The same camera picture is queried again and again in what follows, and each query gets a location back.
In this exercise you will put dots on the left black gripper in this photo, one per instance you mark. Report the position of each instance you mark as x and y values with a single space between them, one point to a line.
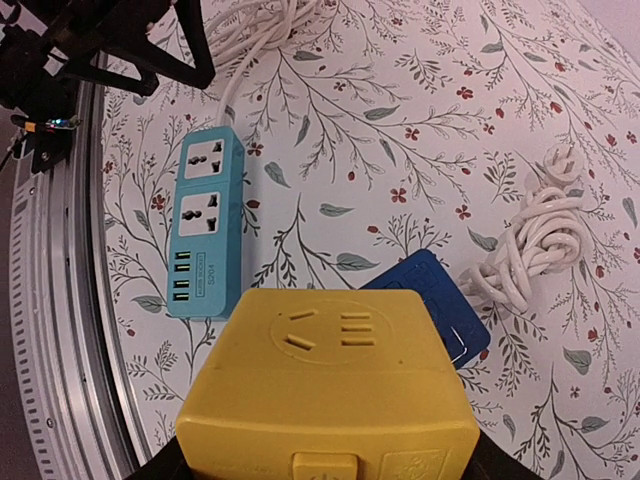
45 43

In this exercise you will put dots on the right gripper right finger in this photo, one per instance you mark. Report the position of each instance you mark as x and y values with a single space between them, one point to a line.
490 462

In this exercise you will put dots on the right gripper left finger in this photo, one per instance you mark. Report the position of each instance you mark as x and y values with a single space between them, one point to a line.
168 464

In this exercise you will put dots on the blue cube socket adapter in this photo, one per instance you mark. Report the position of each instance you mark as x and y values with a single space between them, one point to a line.
461 330

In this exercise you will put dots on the yellow cube socket adapter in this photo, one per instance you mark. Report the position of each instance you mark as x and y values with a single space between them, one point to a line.
328 384

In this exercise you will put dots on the teal power strip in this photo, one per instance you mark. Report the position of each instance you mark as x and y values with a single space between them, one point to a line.
205 250

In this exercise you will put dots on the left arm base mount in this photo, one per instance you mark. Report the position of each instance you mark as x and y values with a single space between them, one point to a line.
49 142

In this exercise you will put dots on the aluminium front rail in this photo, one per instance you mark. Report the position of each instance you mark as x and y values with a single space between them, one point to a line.
74 398

